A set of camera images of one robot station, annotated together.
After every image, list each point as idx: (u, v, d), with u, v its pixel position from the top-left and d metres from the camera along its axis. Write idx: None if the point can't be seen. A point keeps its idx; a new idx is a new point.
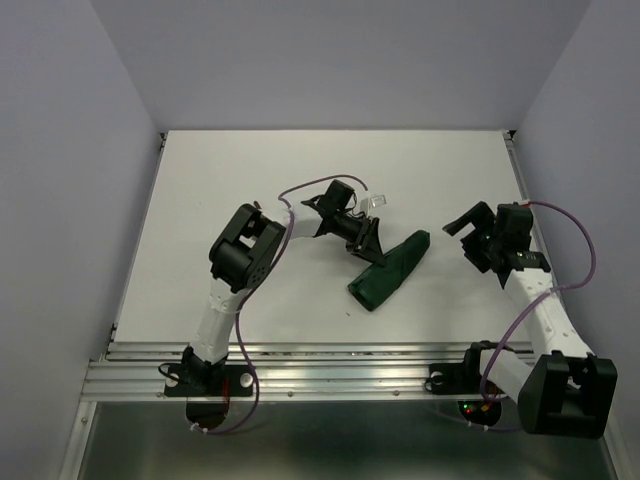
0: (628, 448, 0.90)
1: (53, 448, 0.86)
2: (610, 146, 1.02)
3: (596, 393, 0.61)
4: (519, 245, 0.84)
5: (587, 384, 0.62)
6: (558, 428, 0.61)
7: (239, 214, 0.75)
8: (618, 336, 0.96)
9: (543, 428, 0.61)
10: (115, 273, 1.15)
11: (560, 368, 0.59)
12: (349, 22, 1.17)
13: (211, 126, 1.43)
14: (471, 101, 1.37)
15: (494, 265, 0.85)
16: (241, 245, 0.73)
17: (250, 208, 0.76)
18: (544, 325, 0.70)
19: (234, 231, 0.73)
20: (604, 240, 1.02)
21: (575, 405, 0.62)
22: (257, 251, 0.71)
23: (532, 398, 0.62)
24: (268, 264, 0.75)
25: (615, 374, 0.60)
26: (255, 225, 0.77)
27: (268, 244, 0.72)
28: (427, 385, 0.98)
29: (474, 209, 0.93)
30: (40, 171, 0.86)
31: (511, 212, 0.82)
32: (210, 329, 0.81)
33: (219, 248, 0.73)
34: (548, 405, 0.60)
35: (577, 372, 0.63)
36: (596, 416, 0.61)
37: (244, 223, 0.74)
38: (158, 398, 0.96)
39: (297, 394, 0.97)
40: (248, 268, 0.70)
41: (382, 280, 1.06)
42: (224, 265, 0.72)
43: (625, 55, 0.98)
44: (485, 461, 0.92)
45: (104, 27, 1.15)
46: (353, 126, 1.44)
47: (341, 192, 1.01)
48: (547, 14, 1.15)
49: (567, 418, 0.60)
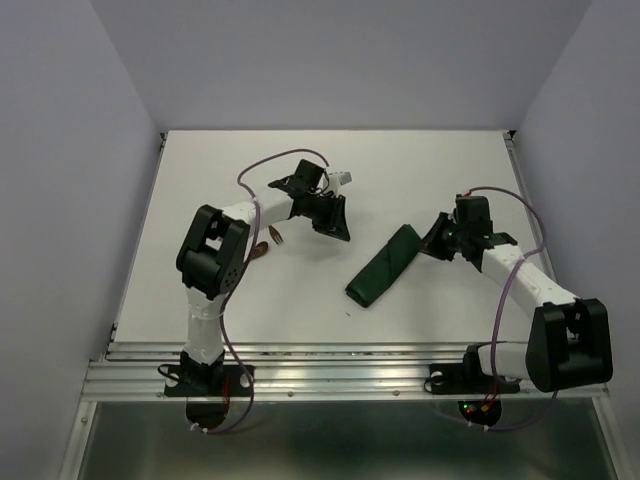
0: (628, 447, 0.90)
1: (52, 449, 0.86)
2: (610, 146, 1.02)
3: (595, 334, 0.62)
4: (483, 229, 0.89)
5: (584, 329, 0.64)
6: (573, 379, 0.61)
7: (198, 217, 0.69)
8: (619, 335, 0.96)
9: (561, 383, 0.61)
10: (116, 272, 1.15)
11: (556, 317, 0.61)
12: (349, 23, 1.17)
13: (211, 126, 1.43)
14: (471, 101, 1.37)
15: (466, 253, 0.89)
16: (208, 250, 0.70)
17: (209, 208, 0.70)
18: (528, 286, 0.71)
19: (196, 238, 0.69)
20: (605, 240, 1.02)
21: (581, 353, 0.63)
22: (224, 254, 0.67)
23: (540, 356, 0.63)
24: (240, 264, 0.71)
25: (604, 311, 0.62)
26: (220, 224, 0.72)
27: (234, 244, 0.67)
28: (427, 385, 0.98)
29: (438, 222, 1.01)
30: (40, 171, 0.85)
31: (468, 202, 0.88)
32: (197, 334, 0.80)
33: (185, 257, 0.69)
34: (557, 357, 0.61)
35: (573, 320, 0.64)
36: (602, 358, 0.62)
37: (206, 226, 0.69)
38: (158, 398, 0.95)
39: (297, 394, 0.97)
40: (217, 275, 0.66)
41: (375, 276, 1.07)
42: (193, 273, 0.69)
43: (625, 55, 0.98)
44: (485, 461, 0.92)
45: (104, 28, 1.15)
46: (353, 126, 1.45)
47: (311, 170, 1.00)
48: (547, 14, 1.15)
49: (577, 367, 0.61)
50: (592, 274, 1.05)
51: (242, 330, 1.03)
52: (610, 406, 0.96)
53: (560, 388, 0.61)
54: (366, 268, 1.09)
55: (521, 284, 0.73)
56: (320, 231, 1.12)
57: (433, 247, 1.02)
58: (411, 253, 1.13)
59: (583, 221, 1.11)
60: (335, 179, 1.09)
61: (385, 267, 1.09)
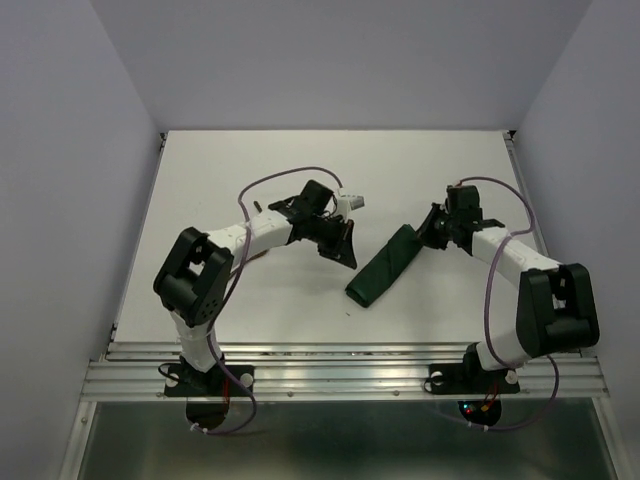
0: (628, 447, 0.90)
1: (52, 449, 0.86)
2: (610, 146, 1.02)
3: (579, 296, 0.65)
4: (473, 216, 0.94)
5: (568, 293, 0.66)
6: (562, 340, 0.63)
7: (181, 241, 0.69)
8: (618, 335, 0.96)
9: (549, 345, 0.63)
10: (116, 272, 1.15)
11: (540, 280, 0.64)
12: (349, 22, 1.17)
13: (211, 126, 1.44)
14: (471, 101, 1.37)
15: (457, 240, 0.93)
16: (187, 275, 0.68)
17: (194, 232, 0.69)
18: (515, 257, 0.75)
19: (175, 263, 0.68)
20: (605, 240, 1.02)
21: (568, 316, 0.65)
22: (200, 284, 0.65)
23: (528, 321, 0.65)
24: (220, 294, 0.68)
25: (586, 273, 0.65)
26: (204, 249, 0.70)
27: (212, 274, 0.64)
28: (427, 385, 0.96)
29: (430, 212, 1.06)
30: (40, 172, 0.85)
31: (458, 190, 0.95)
32: (191, 350, 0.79)
33: (163, 281, 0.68)
34: (544, 318, 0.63)
35: (558, 286, 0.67)
36: (589, 320, 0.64)
37: (187, 251, 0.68)
38: (157, 398, 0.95)
39: (297, 394, 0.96)
40: (192, 304, 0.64)
41: (376, 276, 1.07)
42: (170, 299, 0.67)
43: (625, 55, 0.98)
44: (484, 461, 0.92)
45: (104, 28, 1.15)
46: (353, 126, 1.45)
47: (318, 192, 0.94)
48: (547, 14, 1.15)
49: (565, 329, 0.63)
50: (592, 274, 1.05)
51: (243, 330, 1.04)
52: (610, 407, 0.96)
53: (550, 350, 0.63)
54: (367, 267, 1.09)
55: (508, 256, 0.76)
56: (323, 255, 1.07)
57: (427, 236, 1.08)
58: (411, 253, 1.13)
59: (583, 221, 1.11)
60: (345, 202, 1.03)
61: (386, 269, 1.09)
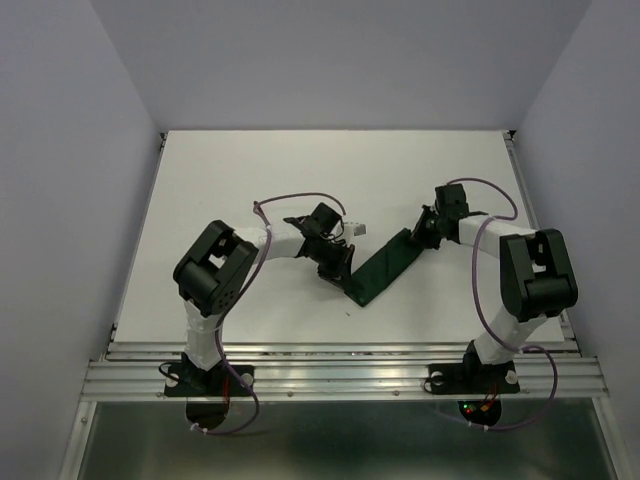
0: (627, 447, 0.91)
1: (52, 449, 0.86)
2: (610, 146, 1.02)
3: (555, 255, 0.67)
4: (460, 210, 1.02)
5: (546, 256, 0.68)
6: (543, 296, 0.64)
7: (208, 232, 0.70)
8: (617, 335, 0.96)
9: (530, 301, 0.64)
10: (116, 272, 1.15)
11: (517, 241, 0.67)
12: (349, 22, 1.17)
13: (211, 126, 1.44)
14: (471, 101, 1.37)
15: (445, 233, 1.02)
16: (209, 265, 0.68)
17: (222, 225, 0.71)
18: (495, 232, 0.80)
19: (201, 251, 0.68)
20: (605, 240, 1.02)
21: (548, 276, 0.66)
22: (224, 272, 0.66)
23: (510, 283, 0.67)
24: (238, 287, 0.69)
25: (558, 234, 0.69)
26: (227, 244, 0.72)
27: (238, 265, 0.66)
28: (427, 385, 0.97)
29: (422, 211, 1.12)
30: (40, 171, 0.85)
31: (445, 188, 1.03)
32: (197, 343, 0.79)
33: (184, 267, 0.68)
34: (523, 275, 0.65)
35: (537, 252, 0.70)
36: (567, 277, 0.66)
37: (214, 241, 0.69)
38: (158, 398, 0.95)
39: (297, 394, 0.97)
40: (213, 292, 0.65)
41: (371, 275, 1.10)
42: (189, 286, 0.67)
43: (625, 55, 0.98)
44: (484, 461, 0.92)
45: (104, 28, 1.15)
46: (353, 126, 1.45)
47: (328, 214, 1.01)
48: (547, 14, 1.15)
49: (545, 288, 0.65)
50: (592, 275, 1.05)
51: (243, 331, 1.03)
52: (610, 406, 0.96)
53: (532, 307, 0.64)
54: (364, 268, 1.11)
55: (490, 232, 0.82)
56: (323, 276, 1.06)
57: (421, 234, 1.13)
58: (409, 253, 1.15)
59: (582, 221, 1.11)
60: (350, 228, 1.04)
61: (382, 269, 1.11)
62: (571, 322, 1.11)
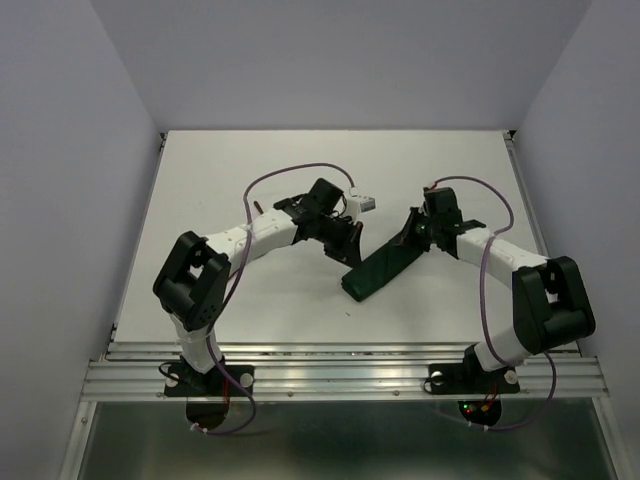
0: (628, 447, 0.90)
1: (52, 449, 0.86)
2: (610, 145, 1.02)
3: (571, 288, 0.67)
4: (454, 217, 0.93)
5: (560, 287, 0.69)
6: (560, 333, 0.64)
7: (179, 246, 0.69)
8: (618, 334, 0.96)
9: (548, 338, 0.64)
10: (116, 273, 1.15)
11: (533, 277, 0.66)
12: (349, 21, 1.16)
13: (211, 126, 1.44)
14: (471, 101, 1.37)
15: (441, 243, 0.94)
16: (186, 279, 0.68)
17: (192, 236, 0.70)
18: (502, 257, 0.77)
19: (176, 267, 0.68)
20: (606, 239, 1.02)
21: (562, 309, 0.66)
22: (198, 288, 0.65)
23: (524, 315, 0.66)
24: (219, 299, 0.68)
25: (573, 266, 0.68)
26: (203, 254, 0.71)
27: (209, 280, 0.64)
28: (427, 385, 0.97)
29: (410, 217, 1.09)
30: (40, 171, 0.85)
31: (435, 194, 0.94)
32: (192, 352, 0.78)
33: (162, 285, 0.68)
34: (541, 313, 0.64)
35: (547, 281, 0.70)
36: (583, 311, 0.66)
37: (185, 255, 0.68)
38: (158, 398, 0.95)
39: (297, 394, 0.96)
40: (190, 309, 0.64)
41: (370, 271, 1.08)
42: (168, 302, 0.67)
43: (625, 54, 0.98)
44: (485, 461, 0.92)
45: (105, 28, 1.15)
46: (353, 126, 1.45)
47: (327, 191, 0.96)
48: (547, 14, 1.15)
49: (560, 322, 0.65)
50: (592, 275, 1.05)
51: (243, 331, 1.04)
52: (610, 407, 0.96)
53: (548, 343, 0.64)
54: (363, 266, 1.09)
55: (496, 256, 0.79)
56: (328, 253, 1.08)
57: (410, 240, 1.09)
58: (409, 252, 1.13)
59: (583, 221, 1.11)
60: (355, 204, 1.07)
61: (381, 267, 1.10)
62: None
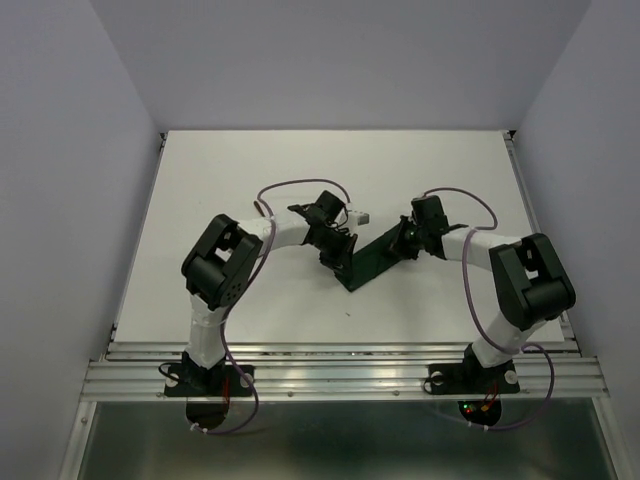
0: (628, 447, 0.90)
1: (52, 449, 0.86)
2: (610, 144, 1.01)
3: (548, 260, 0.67)
4: (441, 223, 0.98)
5: (537, 262, 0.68)
6: (545, 306, 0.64)
7: (213, 225, 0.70)
8: (617, 334, 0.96)
9: (531, 310, 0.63)
10: (116, 273, 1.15)
11: (508, 253, 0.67)
12: (349, 22, 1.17)
13: (210, 126, 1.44)
14: (471, 102, 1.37)
15: (428, 247, 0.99)
16: (215, 258, 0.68)
17: (226, 218, 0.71)
18: (482, 243, 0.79)
19: (207, 245, 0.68)
20: (605, 240, 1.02)
21: (542, 281, 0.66)
22: (230, 265, 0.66)
23: (507, 292, 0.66)
24: (245, 279, 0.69)
25: (546, 239, 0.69)
26: (232, 237, 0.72)
27: (244, 256, 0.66)
28: (427, 385, 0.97)
29: (401, 224, 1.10)
30: (40, 172, 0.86)
31: (423, 202, 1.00)
32: (201, 341, 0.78)
33: (191, 262, 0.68)
34: (520, 285, 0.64)
35: (526, 259, 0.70)
36: (562, 281, 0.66)
37: (218, 235, 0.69)
38: (158, 398, 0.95)
39: (297, 394, 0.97)
40: (221, 285, 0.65)
41: (364, 264, 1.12)
42: (195, 279, 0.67)
43: (625, 55, 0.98)
44: (484, 461, 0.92)
45: (105, 29, 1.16)
46: (353, 126, 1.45)
47: (331, 201, 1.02)
48: (547, 14, 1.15)
49: (544, 294, 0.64)
50: (592, 274, 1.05)
51: (242, 330, 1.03)
52: (610, 406, 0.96)
53: (536, 317, 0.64)
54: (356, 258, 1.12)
55: (476, 244, 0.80)
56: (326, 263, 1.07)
57: (399, 247, 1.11)
58: None
59: (583, 221, 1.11)
60: (353, 217, 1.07)
61: (373, 262, 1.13)
62: (571, 323, 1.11)
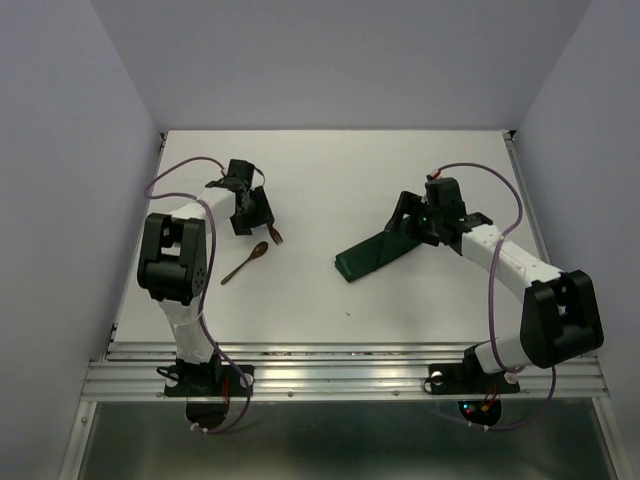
0: (628, 447, 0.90)
1: (52, 450, 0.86)
2: (611, 143, 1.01)
3: (582, 304, 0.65)
4: (457, 211, 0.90)
5: (571, 301, 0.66)
6: (571, 350, 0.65)
7: (149, 228, 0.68)
8: (618, 334, 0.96)
9: (556, 354, 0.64)
10: (116, 273, 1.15)
11: (546, 294, 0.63)
12: (349, 22, 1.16)
13: (210, 126, 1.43)
14: (472, 101, 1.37)
15: (444, 239, 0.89)
16: (167, 257, 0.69)
17: (158, 215, 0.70)
18: (513, 267, 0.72)
19: (153, 248, 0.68)
20: (607, 240, 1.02)
21: (572, 324, 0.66)
22: (187, 254, 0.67)
23: (536, 334, 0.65)
24: (203, 263, 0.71)
25: (588, 280, 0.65)
26: (171, 231, 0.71)
27: (194, 243, 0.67)
28: (427, 385, 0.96)
29: (401, 201, 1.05)
30: (40, 171, 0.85)
31: (440, 186, 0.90)
32: (184, 341, 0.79)
33: (146, 271, 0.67)
34: (552, 332, 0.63)
35: (559, 294, 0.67)
36: (593, 327, 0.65)
37: (160, 233, 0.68)
38: (157, 398, 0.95)
39: (297, 394, 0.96)
40: (187, 276, 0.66)
41: (364, 257, 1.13)
42: (160, 284, 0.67)
43: (625, 54, 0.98)
44: (485, 461, 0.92)
45: (104, 28, 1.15)
46: (353, 127, 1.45)
47: (244, 167, 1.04)
48: (548, 13, 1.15)
49: (572, 339, 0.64)
50: (592, 274, 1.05)
51: (243, 330, 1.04)
52: (610, 406, 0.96)
53: (558, 360, 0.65)
54: (356, 252, 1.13)
55: (506, 264, 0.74)
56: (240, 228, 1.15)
57: (413, 233, 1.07)
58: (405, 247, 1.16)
59: (584, 221, 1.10)
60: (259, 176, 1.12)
61: (373, 255, 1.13)
62: None
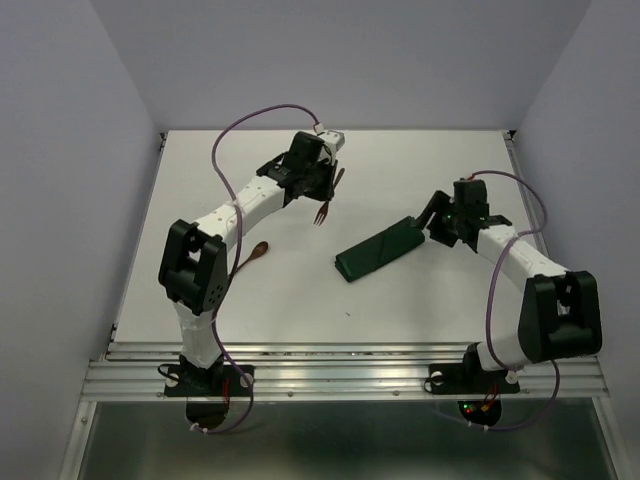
0: (628, 446, 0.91)
1: (52, 451, 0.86)
2: (610, 143, 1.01)
3: (583, 305, 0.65)
4: (482, 212, 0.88)
5: (574, 302, 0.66)
6: (566, 348, 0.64)
7: (173, 236, 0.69)
8: (616, 332, 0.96)
9: (550, 349, 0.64)
10: (115, 272, 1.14)
11: (545, 287, 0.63)
12: (349, 22, 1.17)
13: (210, 125, 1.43)
14: (472, 102, 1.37)
15: (463, 236, 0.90)
16: (187, 266, 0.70)
17: (184, 224, 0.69)
18: (521, 261, 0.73)
19: (173, 257, 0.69)
20: (606, 239, 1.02)
21: (572, 323, 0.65)
22: (201, 274, 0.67)
23: (531, 327, 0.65)
24: (222, 278, 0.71)
25: (592, 282, 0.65)
26: (198, 239, 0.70)
27: (209, 266, 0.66)
28: (427, 385, 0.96)
29: (433, 201, 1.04)
30: (39, 170, 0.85)
31: (466, 185, 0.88)
32: (192, 343, 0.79)
33: (166, 278, 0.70)
34: (548, 325, 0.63)
35: (563, 292, 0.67)
36: (592, 330, 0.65)
37: (181, 244, 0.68)
38: (157, 398, 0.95)
39: (297, 394, 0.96)
40: (199, 295, 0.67)
41: (364, 258, 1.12)
42: (176, 293, 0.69)
43: (623, 55, 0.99)
44: (484, 460, 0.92)
45: (105, 28, 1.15)
46: (353, 126, 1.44)
47: (307, 145, 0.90)
48: (548, 13, 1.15)
49: (569, 336, 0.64)
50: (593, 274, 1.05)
51: (240, 331, 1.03)
52: (610, 406, 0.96)
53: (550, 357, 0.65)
54: (355, 251, 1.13)
55: (514, 258, 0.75)
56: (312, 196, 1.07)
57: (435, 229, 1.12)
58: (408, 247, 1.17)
59: (583, 221, 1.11)
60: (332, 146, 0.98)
61: (374, 255, 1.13)
62: None
